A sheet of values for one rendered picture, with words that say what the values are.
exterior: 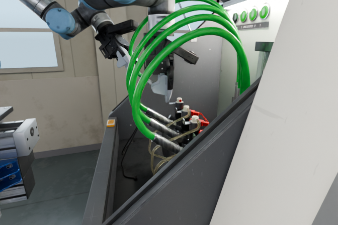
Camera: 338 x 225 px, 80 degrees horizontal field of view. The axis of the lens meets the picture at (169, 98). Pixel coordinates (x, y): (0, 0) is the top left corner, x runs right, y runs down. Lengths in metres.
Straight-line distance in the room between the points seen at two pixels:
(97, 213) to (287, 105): 0.41
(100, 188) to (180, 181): 0.28
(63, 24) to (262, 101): 0.62
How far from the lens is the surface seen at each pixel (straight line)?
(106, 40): 0.78
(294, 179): 0.25
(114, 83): 2.11
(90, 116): 2.50
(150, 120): 0.47
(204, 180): 0.34
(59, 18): 0.74
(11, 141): 0.87
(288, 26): 0.30
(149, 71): 0.35
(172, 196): 0.34
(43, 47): 2.40
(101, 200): 0.53
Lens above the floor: 1.30
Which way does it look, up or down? 17 degrees down
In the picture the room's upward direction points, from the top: straight up
